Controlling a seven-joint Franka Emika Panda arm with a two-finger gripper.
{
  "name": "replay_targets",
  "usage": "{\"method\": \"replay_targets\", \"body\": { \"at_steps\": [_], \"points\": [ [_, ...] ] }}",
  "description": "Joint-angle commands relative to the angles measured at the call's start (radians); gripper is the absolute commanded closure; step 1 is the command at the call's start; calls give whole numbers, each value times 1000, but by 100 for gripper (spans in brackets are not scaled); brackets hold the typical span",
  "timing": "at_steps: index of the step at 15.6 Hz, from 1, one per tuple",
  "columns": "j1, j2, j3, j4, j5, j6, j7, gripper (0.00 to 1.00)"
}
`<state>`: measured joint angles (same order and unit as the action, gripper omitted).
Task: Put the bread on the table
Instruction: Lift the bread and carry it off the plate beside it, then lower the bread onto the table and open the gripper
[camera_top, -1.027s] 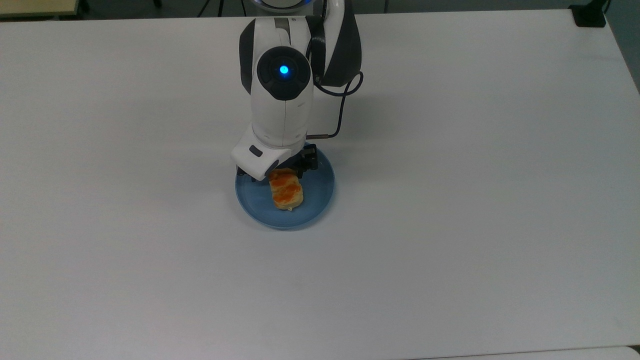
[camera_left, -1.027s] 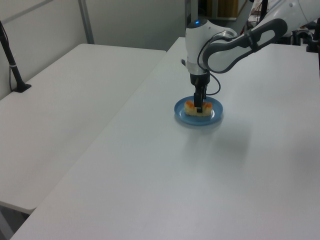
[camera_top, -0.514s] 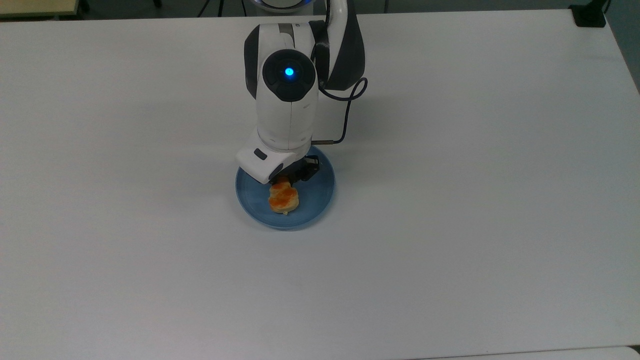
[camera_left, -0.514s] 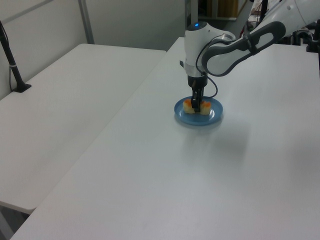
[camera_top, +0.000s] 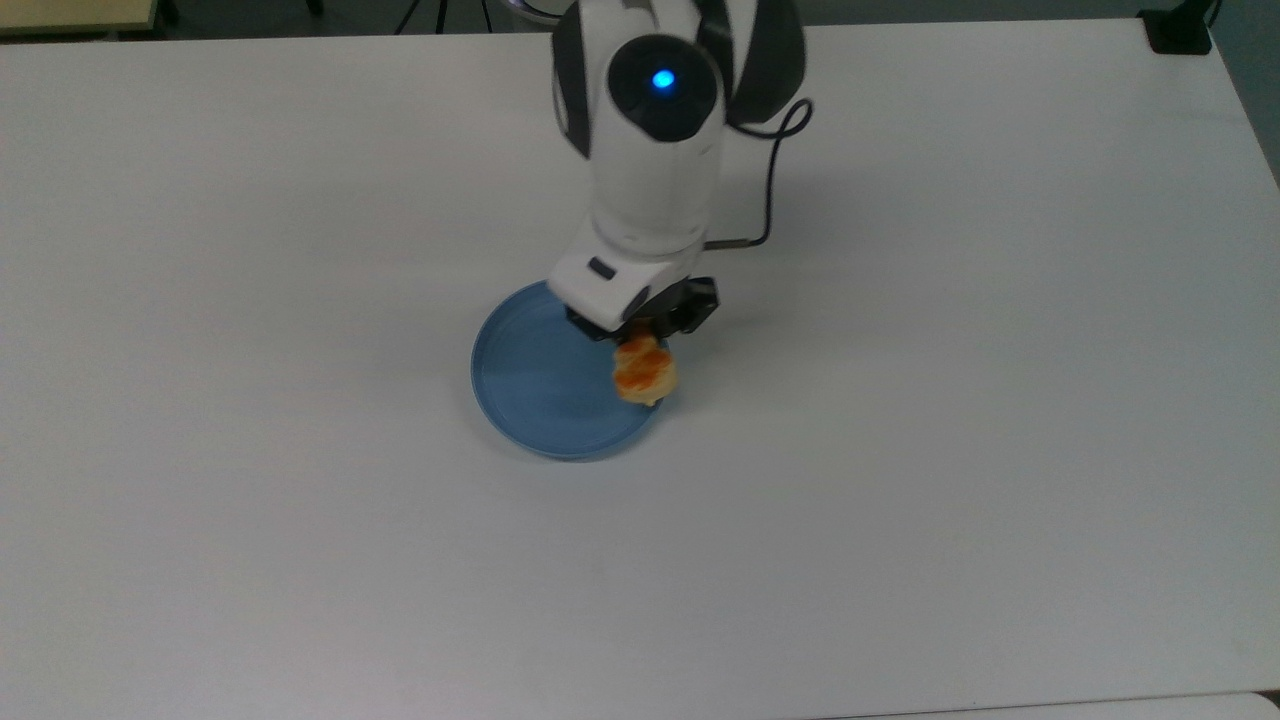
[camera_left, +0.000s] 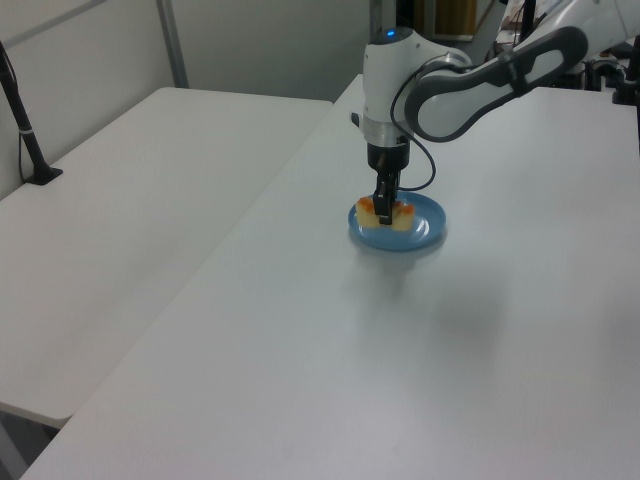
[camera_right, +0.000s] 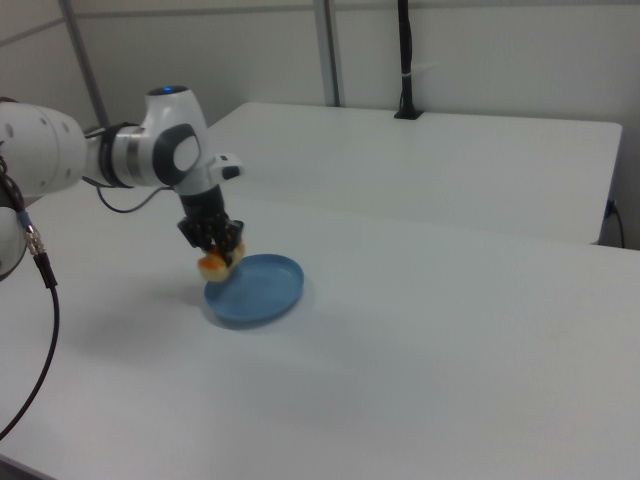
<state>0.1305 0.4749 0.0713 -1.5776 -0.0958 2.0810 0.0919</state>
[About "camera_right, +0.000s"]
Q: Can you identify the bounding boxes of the black ribbed gripper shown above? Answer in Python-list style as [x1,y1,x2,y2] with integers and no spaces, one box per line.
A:
[176,184,247,267]

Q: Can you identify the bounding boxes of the orange glazed bread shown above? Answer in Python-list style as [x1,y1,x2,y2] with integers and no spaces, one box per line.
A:
[196,239,247,283]

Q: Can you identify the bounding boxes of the blue round plate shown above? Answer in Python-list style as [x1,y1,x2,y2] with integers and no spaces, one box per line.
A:
[203,252,306,331]

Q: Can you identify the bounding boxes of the white side table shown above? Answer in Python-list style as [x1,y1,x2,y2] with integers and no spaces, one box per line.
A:
[203,101,624,247]

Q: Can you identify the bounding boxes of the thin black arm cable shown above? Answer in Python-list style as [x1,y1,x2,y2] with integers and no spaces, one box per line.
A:
[81,172,172,215]

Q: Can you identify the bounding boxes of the thick black cable metal connector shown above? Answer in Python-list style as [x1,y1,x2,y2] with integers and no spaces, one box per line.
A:
[0,149,62,442]

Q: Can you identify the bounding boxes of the grey partition post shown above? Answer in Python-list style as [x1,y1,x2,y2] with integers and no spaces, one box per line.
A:
[313,0,347,108]
[57,0,112,129]

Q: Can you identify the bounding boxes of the black camera pole with clamp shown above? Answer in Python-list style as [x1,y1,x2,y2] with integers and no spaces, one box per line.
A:
[393,0,427,122]

